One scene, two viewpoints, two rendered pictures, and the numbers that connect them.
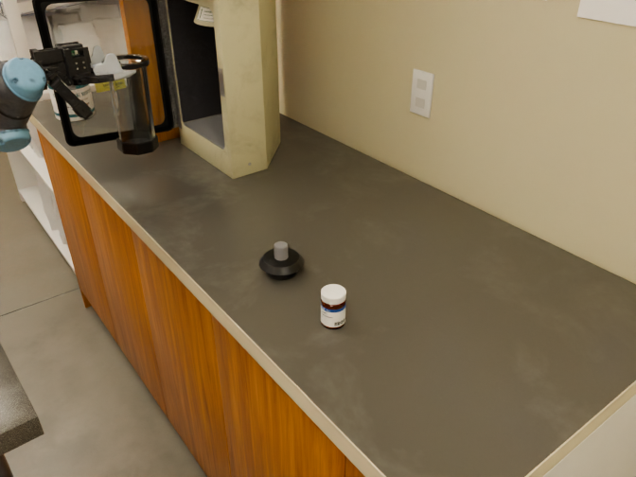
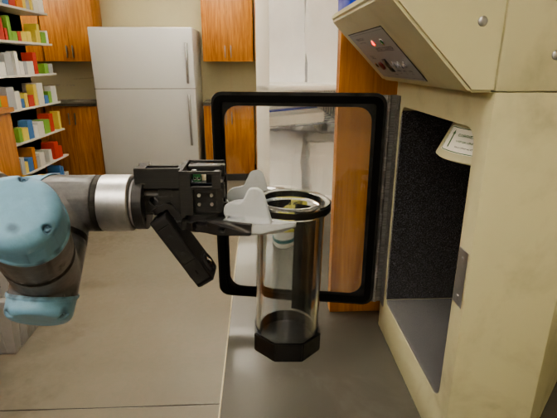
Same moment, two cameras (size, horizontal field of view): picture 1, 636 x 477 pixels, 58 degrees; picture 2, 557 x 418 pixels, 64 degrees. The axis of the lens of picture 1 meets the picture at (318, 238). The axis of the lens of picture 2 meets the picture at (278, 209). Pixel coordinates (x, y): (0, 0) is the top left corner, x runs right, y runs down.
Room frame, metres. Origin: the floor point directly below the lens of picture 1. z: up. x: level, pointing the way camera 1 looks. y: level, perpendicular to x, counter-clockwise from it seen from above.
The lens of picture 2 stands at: (0.91, 0.15, 1.44)
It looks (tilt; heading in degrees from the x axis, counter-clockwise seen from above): 18 degrees down; 35
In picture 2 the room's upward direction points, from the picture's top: straight up
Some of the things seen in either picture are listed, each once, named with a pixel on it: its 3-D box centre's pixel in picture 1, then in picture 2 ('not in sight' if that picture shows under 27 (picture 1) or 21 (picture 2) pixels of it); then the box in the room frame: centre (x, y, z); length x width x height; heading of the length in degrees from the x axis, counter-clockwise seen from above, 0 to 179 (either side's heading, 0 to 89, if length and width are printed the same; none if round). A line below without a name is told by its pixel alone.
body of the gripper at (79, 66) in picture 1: (62, 66); (183, 196); (1.31, 0.58, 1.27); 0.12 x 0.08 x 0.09; 127
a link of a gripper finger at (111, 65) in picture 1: (114, 65); (258, 210); (1.33, 0.47, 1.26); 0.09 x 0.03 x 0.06; 103
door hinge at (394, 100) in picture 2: (168, 61); (385, 207); (1.65, 0.42, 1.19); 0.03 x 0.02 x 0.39; 37
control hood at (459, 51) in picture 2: not in sight; (394, 44); (1.50, 0.37, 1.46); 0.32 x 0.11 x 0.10; 37
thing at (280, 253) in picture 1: (281, 257); not in sight; (0.97, 0.07, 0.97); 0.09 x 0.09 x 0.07
